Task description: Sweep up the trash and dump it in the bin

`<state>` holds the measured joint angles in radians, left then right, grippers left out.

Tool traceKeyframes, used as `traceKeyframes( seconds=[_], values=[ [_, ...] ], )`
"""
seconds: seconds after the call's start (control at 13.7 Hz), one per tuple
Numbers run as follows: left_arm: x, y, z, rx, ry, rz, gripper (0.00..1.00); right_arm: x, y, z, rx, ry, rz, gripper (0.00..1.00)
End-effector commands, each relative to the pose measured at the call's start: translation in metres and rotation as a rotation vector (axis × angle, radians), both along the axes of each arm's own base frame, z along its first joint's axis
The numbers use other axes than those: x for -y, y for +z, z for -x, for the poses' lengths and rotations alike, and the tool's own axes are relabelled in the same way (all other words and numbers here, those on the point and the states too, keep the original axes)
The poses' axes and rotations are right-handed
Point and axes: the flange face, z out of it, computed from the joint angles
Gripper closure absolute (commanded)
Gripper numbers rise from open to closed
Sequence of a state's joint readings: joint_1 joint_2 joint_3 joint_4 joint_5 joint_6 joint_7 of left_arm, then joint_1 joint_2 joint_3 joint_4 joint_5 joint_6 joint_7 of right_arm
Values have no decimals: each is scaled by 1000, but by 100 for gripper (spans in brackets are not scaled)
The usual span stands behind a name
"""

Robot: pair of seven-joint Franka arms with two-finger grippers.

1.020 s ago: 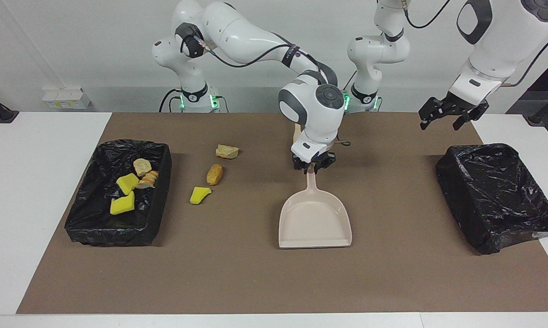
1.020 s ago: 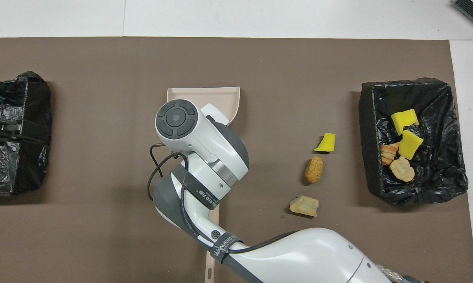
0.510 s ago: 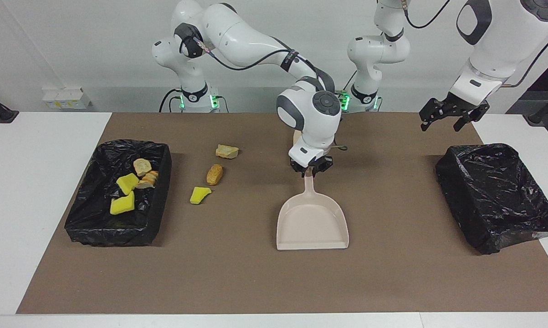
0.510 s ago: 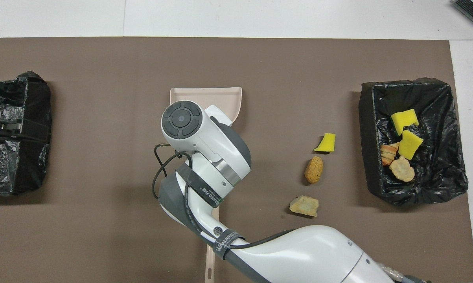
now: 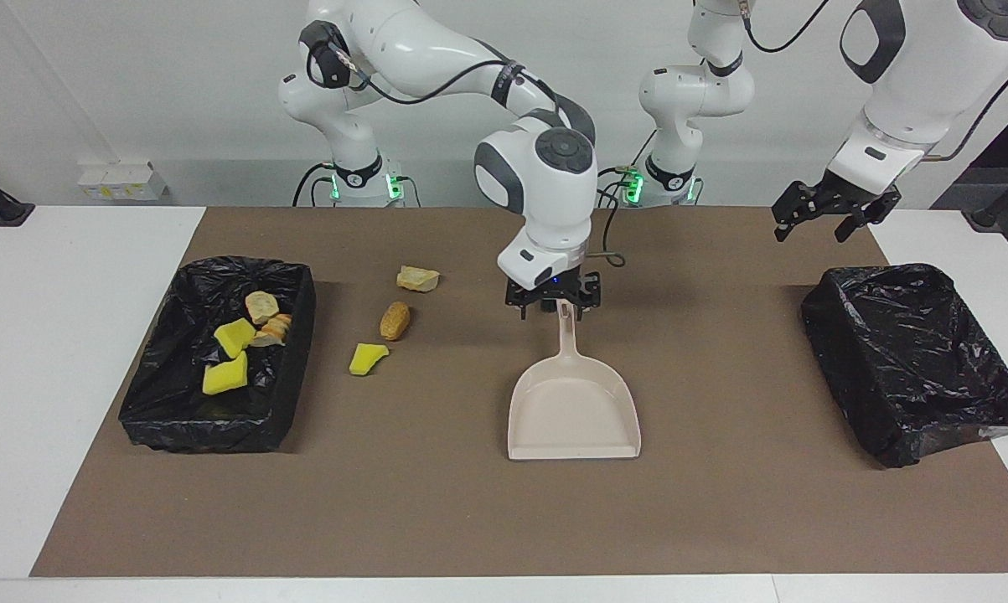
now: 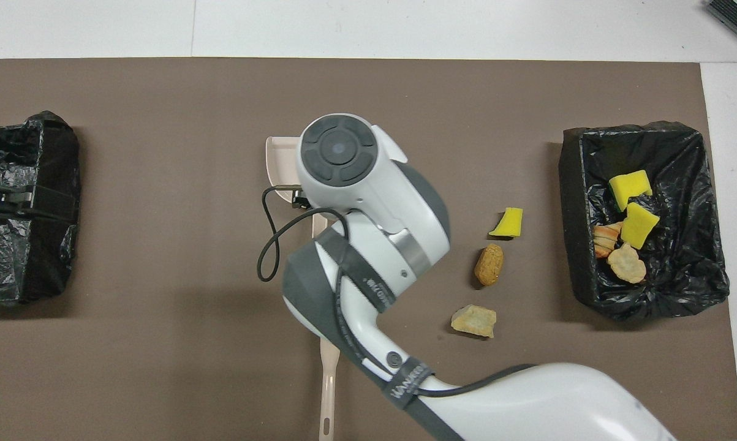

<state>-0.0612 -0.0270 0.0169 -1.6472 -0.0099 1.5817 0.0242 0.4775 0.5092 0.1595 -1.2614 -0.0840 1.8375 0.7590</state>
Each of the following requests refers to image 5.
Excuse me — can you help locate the pale greenish foam chunk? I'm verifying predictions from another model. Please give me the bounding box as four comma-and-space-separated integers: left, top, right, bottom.
396, 265, 441, 294

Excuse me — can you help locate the small yellow sponge wedge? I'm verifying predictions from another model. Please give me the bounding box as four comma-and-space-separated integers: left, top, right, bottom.
349, 343, 390, 377

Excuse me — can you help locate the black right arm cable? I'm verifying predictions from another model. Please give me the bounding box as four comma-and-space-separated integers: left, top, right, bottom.
302, 25, 628, 269

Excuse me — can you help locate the yellow sponge piece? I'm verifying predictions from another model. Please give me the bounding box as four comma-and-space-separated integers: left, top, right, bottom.
202, 350, 250, 396
214, 317, 257, 359

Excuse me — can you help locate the beige plastic dustpan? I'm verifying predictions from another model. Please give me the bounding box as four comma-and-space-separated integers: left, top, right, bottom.
508, 301, 643, 461

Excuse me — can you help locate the bin lined black bag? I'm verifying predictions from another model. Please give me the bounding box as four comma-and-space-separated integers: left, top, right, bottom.
801, 264, 1008, 470
118, 255, 318, 455

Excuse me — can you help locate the black base power cable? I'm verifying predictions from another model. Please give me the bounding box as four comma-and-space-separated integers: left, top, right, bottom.
596, 165, 643, 209
292, 162, 337, 208

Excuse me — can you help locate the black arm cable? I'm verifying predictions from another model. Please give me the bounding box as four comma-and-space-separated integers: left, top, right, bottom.
742, 0, 1008, 162
302, 25, 628, 269

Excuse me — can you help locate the orange striped croissant toy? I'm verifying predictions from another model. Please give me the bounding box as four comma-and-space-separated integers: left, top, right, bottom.
252, 312, 293, 348

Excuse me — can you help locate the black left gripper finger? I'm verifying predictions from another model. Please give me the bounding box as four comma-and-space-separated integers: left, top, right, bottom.
772, 180, 819, 244
835, 191, 902, 245

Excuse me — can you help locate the brown paper table mat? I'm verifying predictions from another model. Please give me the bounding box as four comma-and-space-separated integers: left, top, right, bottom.
30, 207, 1008, 579

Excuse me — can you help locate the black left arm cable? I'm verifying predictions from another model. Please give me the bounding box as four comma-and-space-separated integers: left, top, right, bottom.
742, 0, 1008, 162

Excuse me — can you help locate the black stand leg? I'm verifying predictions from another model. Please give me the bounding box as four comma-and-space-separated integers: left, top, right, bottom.
0, 159, 35, 229
969, 166, 1008, 231

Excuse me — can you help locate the brown peanut shaped bread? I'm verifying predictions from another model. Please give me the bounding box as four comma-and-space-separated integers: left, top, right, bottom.
380, 301, 411, 342

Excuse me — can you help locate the white wall socket box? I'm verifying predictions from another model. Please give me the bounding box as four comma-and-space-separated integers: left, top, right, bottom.
78, 159, 169, 202

